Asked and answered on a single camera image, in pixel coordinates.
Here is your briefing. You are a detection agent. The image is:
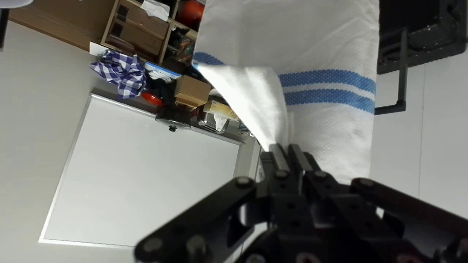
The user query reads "blue white plaid cloth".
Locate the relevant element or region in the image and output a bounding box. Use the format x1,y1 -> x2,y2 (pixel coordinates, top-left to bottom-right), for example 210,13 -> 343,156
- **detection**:
89,49 -> 149,100

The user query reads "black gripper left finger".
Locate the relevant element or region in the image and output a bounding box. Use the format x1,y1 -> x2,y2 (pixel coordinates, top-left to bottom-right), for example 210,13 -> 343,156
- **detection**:
133,141 -> 295,263

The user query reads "white towel with blue stripes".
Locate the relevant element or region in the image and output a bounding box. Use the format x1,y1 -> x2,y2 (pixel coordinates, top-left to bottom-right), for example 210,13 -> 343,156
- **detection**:
191,0 -> 380,185

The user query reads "wooden shelf unit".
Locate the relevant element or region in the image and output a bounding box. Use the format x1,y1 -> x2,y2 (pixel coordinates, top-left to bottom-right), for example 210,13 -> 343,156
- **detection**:
86,0 -> 245,143

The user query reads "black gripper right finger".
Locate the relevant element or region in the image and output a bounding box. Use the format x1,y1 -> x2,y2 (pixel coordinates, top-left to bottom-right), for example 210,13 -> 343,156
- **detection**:
286,141 -> 468,263

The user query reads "small red object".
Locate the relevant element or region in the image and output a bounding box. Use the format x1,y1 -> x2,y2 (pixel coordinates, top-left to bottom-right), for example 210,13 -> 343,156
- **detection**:
140,90 -> 165,109

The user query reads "orange black bag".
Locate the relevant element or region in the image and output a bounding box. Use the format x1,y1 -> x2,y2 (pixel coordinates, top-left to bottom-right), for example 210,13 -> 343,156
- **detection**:
180,0 -> 207,21

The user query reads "small cardboard box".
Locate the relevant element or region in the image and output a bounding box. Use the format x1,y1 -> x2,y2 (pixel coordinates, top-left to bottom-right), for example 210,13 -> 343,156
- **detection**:
172,73 -> 215,109

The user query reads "large framed wall whiteboard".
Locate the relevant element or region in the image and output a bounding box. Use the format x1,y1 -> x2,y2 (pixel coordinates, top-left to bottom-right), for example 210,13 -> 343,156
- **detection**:
36,92 -> 260,251

